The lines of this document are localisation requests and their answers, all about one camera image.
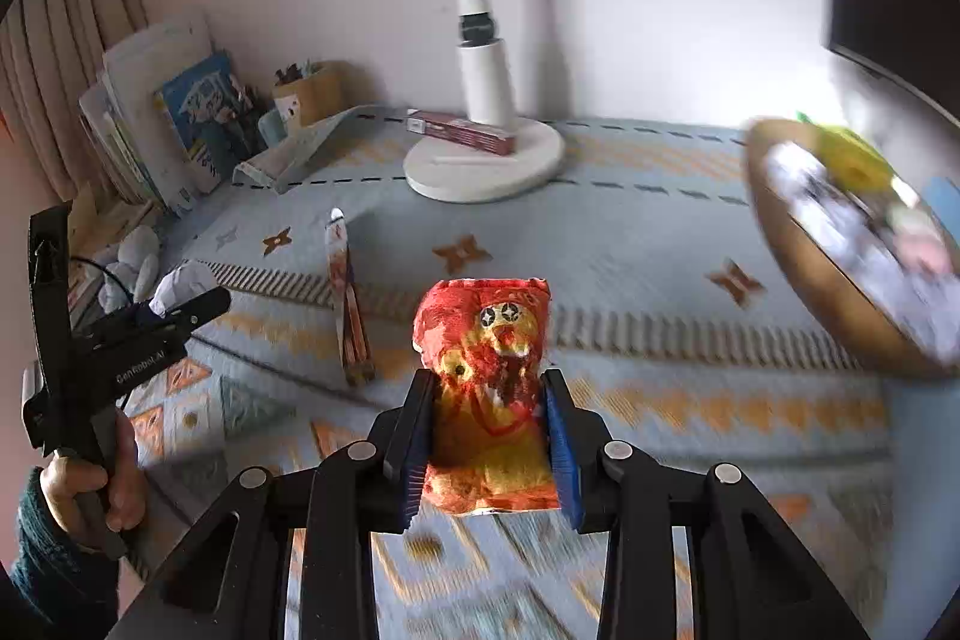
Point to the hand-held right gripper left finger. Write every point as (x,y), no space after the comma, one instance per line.
(416,445)

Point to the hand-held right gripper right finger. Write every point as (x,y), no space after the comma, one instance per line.
(562,452)

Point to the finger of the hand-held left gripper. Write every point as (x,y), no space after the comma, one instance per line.
(127,321)
(199,308)

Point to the white paper ball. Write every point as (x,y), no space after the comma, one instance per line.
(176,287)

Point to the orange snack packet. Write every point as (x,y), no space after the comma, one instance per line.
(487,347)

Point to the dark red long pen box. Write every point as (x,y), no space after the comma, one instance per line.
(349,302)

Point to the brown round bowl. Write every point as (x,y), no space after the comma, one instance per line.
(795,265)

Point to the person's left forearm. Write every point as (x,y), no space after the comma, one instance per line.
(45,557)

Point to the person's left hand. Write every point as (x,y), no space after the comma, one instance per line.
(75,482)

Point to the white plush toy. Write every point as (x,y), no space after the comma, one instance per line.
(131,257)

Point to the pale green container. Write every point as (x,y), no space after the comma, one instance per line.
(271,130)

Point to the blue cover book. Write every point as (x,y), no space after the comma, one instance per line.
(202,115)

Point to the black mesh pen holder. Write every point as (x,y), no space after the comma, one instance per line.
(247,119)

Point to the patterned woven table mat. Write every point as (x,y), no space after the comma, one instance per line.
(637,250)

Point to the stack of white books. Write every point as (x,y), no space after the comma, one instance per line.
(135,78)

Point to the tan pen holder box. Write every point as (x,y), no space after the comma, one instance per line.
(311,96)

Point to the beige pleated curtain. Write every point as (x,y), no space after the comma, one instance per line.
(67,48)

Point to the red white long pen box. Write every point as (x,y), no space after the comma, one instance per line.
(457,130)

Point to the white desk lamp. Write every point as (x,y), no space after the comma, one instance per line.
(487,78)

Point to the three colour dango plush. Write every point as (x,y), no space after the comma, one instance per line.
(919,242)

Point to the yellow green plush toy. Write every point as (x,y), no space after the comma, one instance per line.
(851,156)

